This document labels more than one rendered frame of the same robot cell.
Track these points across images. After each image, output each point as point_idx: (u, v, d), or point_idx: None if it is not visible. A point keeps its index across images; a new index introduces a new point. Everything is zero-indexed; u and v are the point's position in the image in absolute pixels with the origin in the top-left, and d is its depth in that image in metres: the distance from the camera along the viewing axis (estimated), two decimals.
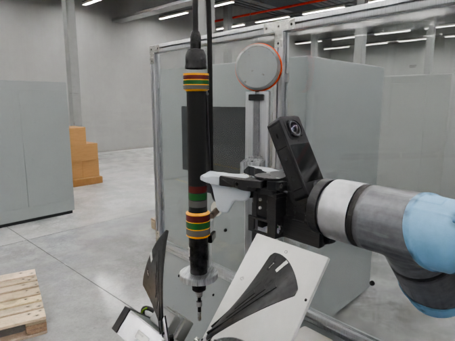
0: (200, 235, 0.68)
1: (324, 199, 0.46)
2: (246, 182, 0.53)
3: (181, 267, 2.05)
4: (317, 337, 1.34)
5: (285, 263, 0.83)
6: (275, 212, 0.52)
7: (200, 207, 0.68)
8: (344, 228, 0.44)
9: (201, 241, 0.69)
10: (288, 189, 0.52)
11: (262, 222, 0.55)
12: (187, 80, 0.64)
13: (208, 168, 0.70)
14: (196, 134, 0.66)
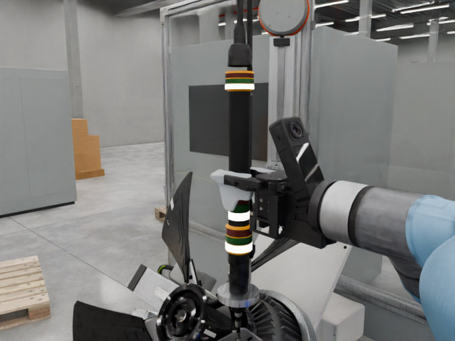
0: (242, 250, 0.61)
1: (327, 201, 0.46)
2: (246, 182, 0.54)
3: (193, 241, 1.95)
4: (346, 302, 1.24)
5: None
6: (277, 213, 0.52)
7: (243, 220, 0.61)
8: (347, 230, 0.44)
9: (243, 258, 0.62)
10: (290, 191, 0.53)
11: (263, 223, 0.55)
12: (231, 80, 0.57)
13: None
14: (240, 140, 0.59)
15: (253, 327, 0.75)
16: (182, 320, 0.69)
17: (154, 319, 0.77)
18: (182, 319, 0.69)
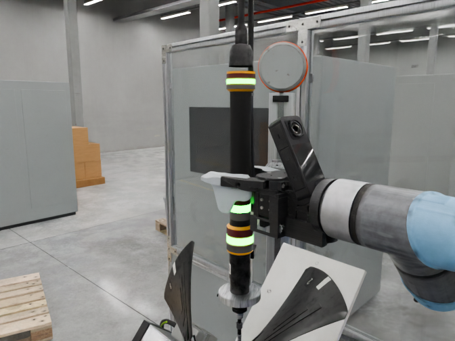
0: (244, 250, 0.61)
1: (328, 199, 0.46)
2: (248, 183, 0.53)
3: (194, 274, 1.98)
4: None
5: (327, 280, 0.77)
6: (277, 212, 0.52)
7: (244, 220, 0.61)
8: (348, 227, 0.44)
9: (244, 258, 0.62)
10: (290, 189, 0.53)
11: (264, 222, 0.55)
12: (232, 80, 0.57)
13: (251, 176, 0.63)
14: (241, 140, 0.59)
15: None
16: None
17: None
18: None
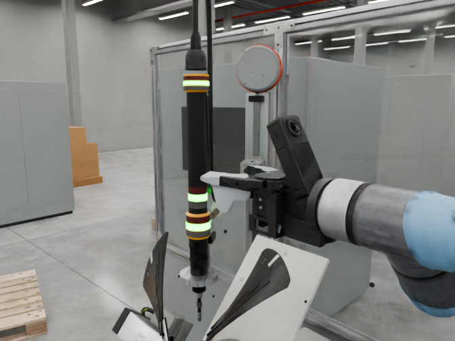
0: (200, 235, 0.68)
1: (324, 199, 0.46)
2: (246, 182, 0.53)
3: (181, 268, 2.05)
4: (317, 338, 1.34)
5: None
6: (275, 212, 0.52)
7: (200, 208, 0.68)
8: (344, 227, 0.44)
9: (201, 242, 0.69)
10: (288, 189, 0.52)
11: (263, 222, 0.55)
12: (187, 82, 0.64)
13: (208, 168, 0.70)
14: (196, 136, 0.66)
15: None
16: None
17: (164, 330, 0.88)
18: None
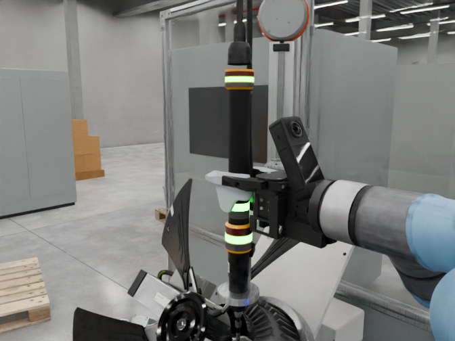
0: (242, 249, 0.61)
1: (327, 201, 0.46)
2: (247, 183, 0.53)
3: (193, 245, 1.96)
4: (346, 306, 1.24)
5: None
6: (277, 212, 0.52)
7: (243, 218, 0.61)
8: (347, 229, 0.44)
9: (242, 256, 0.62)
10: (290, 190, 0.53)
11: (263, 222, 0.55)
12: (231, 78, 0.57)
13: (250, 174, 0.63)
14: (240, 138, 0.59)
15: None
16: (177, 328, 0.70)
17: (191, 279, 0.79)
18: (177, 327, 0.70)
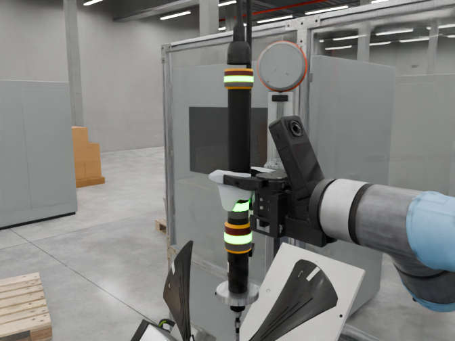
0: (242, 249, 0.61)
1: (327, 199, 0.46)
2: (246, 181, 0.54)
3: (193, 274, 1.98)
4: None
5: None
6: (277, 212, 0.52)
7: (242, 218, 0.61)
8: (347, 227, 0.44)
9: (242, 256, 0.62)
10: (290, 189, 0.52)
11: (263, 222, 0.55)
12: (230, 77, 0.57)
13: None
14: (239, 138, 0.59)
15: None
16: None
17: None
18: None
